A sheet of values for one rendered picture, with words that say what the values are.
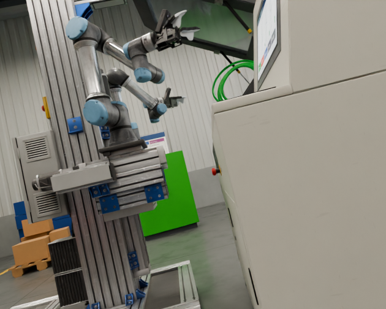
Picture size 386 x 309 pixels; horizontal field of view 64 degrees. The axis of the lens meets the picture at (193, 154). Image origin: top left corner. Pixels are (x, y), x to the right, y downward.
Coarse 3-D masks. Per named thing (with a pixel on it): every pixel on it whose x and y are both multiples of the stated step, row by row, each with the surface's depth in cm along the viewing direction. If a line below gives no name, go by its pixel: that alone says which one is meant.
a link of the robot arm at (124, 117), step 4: (116, 104) 157; (120, 104) 158; (124, 104) 160; (120, 108) 157; (124, 108) 159; (120, 112) 154; (124, 112) 158; (120, 116) 154; (124, 116) 158; (128, 116) 161; (120, 120) 155; (124, 120) 157; (128, 120) 160; (116, 124) 155; (120, 124) 156; (124, 124) 157; (128, 124) 159
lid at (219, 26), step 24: (144, 0) 183; (168, 0) 179; (192, 0) 171; (216, 0) 159; (240, 0) 156; (144, 24) 217; (192, 24) 200; (216, 24) 190; (240, 24) 182; (216, 48) 223; (240, 48) 215
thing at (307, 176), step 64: (256, 0) 145; (320, 0) 84; (384, 0) 83; (256, 64) 146; (320, 64) 83; (384, 64) 82; (256, 128) 83; (320, 128) 82; (384, 128) 81; (256, 192) 82; (320, 192) 81; (384, 192) 80; (256, 256) 81; (320, 256) 80; (384, 256) 79
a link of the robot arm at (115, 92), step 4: (112, 84) 218; (112, 88) 220; (116, 88) 221; (120, 88) 223; (112, 92) 221; (116, 92) 222; (120, 92) 226; (112, 96) 221; (116, 96) 221; (120, 96) 224; (116, 100) 221; (120, 100) 223
